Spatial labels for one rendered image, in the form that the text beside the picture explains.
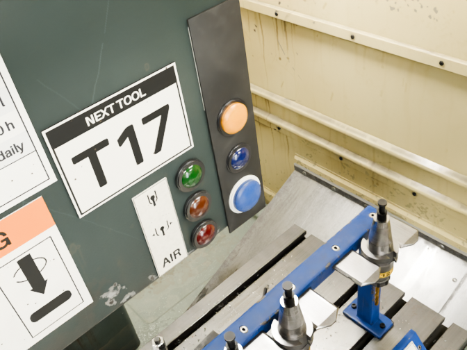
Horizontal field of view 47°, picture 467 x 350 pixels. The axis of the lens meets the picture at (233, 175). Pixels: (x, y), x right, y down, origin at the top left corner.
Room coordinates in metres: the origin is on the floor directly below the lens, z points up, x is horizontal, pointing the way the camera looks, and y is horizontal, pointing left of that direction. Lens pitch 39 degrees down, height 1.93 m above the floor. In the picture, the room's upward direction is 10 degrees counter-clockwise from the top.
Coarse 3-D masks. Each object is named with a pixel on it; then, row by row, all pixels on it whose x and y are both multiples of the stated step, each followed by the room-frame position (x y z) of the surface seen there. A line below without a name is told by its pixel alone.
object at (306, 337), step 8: (272, 328) 0.48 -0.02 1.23; (312, 328) 0.46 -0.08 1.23; (272, 336) 0.47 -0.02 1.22; (280, 336) 0.46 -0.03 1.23; (304, 336) 0.45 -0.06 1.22; (312, 336) 0.46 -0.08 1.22; (280, 344) 0.45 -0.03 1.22; (288, 344) 0.44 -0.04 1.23; (296, 344) 0.44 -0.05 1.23; (304, 344) 0.45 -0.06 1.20
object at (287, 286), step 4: (284, 284) 0.47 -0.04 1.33; (288, 284) 0.47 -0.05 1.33; (292, 284) 0.47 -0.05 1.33; (284, 288) 0.47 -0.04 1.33; (288, 288) 0.47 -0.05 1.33; (292, 288) 0.47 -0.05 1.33; (284, 292) 0.48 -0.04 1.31; (288, 292) 0.47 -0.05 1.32; (292, 292) 0.47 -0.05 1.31; (284, 296) 0.47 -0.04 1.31; (288, 296) 0.47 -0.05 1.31; (292, 296) 0.47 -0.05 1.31; (284, 300) 0.47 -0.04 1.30; (288, 300) 0.46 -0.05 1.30; (292, 300) 0.46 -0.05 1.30; (288, 304) 0.46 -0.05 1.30; (292, 304) 0.46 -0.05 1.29
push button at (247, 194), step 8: (248, 184) 0.34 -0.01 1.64; (256, 184) 0.34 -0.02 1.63; (240, 192) 0.33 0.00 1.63; (248, 192) 0.34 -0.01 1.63; (256, 192) 0.34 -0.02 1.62; (240, 200) 0.33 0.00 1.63; (248, 200) 0.34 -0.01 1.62; (256, 200) 0.34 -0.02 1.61; (240, 208) 0.33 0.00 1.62; (248, 208) 0.34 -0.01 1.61
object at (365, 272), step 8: (344, 256) 0.60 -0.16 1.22; (352, 256) 0.59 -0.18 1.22; (360, 256) 0.59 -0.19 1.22; (336, 264) 0.58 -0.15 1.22; (344, 264) 0.58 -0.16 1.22; (352, 264) 0.58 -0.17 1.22; (360, 264) 0.58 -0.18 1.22; (368, 264) 0.57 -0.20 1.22; (376, 264) 0.57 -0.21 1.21; (344, 272) 0.57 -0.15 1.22; (352, 272) 0.56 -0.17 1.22; (360, 272) 0.56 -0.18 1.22; (368, 272) 0.56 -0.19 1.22; (376, 272) 0.55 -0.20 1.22; (352, 280) 0.55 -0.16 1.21; (360, 280) 0.54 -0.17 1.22; (368, 280) 0.54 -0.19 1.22; (376, 280) 0.54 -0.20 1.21
